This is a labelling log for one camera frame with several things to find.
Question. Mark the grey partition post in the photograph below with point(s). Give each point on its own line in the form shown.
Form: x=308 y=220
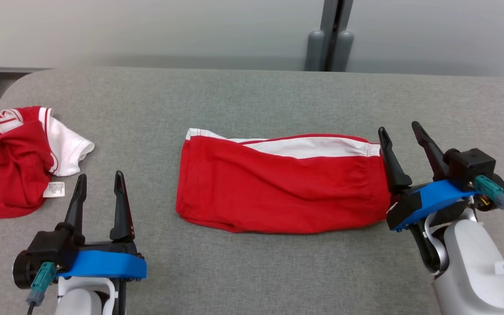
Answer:
x=336 y=17

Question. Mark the red shorts white stripe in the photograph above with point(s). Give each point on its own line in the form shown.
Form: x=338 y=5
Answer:
x=278 y=188

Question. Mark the red white t-shirt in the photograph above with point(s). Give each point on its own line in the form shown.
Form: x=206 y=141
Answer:
x=15 y=175

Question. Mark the grey fabric sofa seat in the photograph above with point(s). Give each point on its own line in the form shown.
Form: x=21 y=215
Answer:
x=234 y=100

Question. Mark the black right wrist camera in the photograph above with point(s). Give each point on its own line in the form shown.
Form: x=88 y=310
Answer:
x=470 y=166

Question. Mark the grey rounded post cap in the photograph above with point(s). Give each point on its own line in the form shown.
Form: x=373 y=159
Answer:
x=343 y=50
x=315 y=50

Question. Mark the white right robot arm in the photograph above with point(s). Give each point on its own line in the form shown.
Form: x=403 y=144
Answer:
x=470 y=262

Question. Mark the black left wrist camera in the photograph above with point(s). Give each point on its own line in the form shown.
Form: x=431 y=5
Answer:
x=53 y=245

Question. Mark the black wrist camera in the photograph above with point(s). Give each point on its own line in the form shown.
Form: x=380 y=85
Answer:
x=53 y=245
x=470 y=166

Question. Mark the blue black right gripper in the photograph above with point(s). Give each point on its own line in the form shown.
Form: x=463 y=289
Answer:
x=435 y=199

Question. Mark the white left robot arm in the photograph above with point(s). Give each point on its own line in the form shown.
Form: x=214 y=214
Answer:
x=77 y=304

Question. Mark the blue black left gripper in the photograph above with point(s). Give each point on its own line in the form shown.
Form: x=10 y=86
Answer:
x=103 y=264

